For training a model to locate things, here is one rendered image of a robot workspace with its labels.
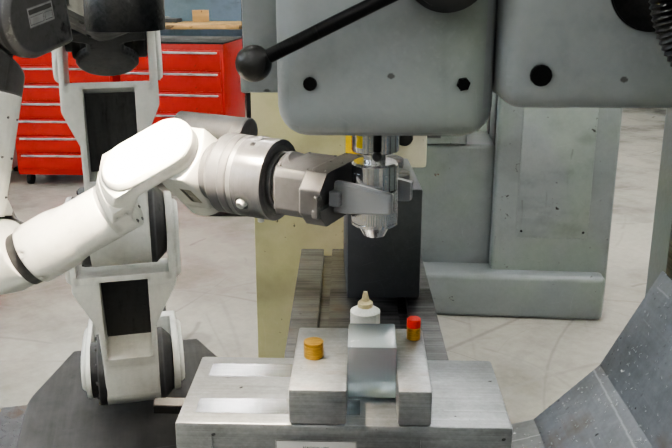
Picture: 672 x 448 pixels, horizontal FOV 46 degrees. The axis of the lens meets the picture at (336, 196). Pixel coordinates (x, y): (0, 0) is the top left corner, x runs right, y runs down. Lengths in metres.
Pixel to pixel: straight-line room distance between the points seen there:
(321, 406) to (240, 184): 0.24
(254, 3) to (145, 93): 0.64
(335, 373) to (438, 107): 0.32
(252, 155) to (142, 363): 0.85
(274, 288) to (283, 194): 1.91
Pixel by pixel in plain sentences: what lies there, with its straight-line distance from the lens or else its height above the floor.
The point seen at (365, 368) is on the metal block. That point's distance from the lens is 0.87.
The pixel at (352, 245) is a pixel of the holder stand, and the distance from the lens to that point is 1.29.
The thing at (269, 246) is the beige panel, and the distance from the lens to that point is 2.66.
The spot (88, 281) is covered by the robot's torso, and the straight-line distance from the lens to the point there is 1.48.
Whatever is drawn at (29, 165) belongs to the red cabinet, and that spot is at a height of 0.15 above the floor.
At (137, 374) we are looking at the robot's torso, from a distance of 1.63.
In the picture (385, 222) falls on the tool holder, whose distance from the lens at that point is 0.80.
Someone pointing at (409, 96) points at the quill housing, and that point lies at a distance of 0.69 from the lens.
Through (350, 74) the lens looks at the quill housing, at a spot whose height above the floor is 1.37.
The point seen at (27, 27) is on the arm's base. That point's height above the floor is 1.39.
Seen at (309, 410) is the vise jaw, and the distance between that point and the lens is 0.85.
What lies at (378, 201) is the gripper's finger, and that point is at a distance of 0.77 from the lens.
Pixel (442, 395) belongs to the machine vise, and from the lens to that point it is 0.91.
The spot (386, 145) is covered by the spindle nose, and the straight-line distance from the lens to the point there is 0.78.
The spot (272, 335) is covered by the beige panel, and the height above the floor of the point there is 0.25.
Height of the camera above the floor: 1.45
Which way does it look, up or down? 16 degrees down
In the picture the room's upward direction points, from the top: straight up
